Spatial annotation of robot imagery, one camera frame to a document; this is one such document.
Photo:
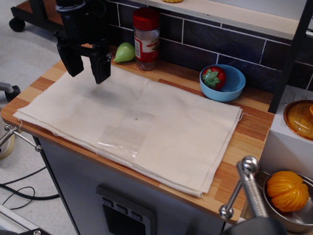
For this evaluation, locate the blue plastic bowl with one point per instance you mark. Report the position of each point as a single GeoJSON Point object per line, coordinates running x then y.
{"type": "Point", "coordinates": [232, 89]}

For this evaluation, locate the wooden wall shelf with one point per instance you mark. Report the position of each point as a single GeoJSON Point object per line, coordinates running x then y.
{"type": "Point", "coordinates": [258, 21]}

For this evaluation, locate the black shelf post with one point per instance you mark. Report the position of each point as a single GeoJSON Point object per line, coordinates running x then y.
{"type": "Point", "coordinates": [292, 56]}

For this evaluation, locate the orange transparent lid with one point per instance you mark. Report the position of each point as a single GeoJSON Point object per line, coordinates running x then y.
{"type": "Point", "coordinates": [299, 118]}

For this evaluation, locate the orange toy pumpkin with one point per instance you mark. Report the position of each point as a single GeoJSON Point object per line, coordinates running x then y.
{"type": "Point", "coordinates": [287, 191]}

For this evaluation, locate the black wheeled cart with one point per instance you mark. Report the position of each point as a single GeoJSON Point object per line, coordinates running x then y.
{"type": "Point", "coordinates": [40, 13]}

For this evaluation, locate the clear tape patch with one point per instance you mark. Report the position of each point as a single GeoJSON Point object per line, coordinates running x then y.
{"type": "Point", "coordinates": [125, 138]}

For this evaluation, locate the red toy tomato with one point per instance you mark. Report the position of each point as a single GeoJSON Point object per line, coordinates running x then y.
{"type": "Point", "coordinates": [214, 77]}

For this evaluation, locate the red-lidded spice jar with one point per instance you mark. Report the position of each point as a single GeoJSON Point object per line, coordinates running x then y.
{"type": "Point", "coordinates": [146, 37]}

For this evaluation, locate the grey chair base wheel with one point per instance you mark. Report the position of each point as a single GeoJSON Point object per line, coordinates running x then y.
{"type": "Point", "coordinates": [11, 92]}

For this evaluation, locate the white toy sink counter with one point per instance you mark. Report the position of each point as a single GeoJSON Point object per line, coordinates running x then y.
{"type": "Point", "coordinates": [284, 150]}

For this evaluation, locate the green toy pear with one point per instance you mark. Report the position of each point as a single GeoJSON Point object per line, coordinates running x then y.
{"type": "Point", "coordinates": [125, 53]}

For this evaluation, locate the steel pot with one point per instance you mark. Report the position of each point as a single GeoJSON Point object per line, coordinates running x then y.
{"type": "Point", "coordinates": [298, 221]}

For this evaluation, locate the yellow toy on shelf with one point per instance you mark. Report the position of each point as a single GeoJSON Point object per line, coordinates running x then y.
{"type": "Point", "coordinates": [172, 1]}

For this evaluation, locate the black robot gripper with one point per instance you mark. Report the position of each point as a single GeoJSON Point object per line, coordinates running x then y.
{"type": "Point", "coordinates": [84, 22]}

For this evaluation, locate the cream folded cloth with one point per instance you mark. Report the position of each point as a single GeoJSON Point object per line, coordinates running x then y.
{"type": "Point", "coordinates": [170, 135]}

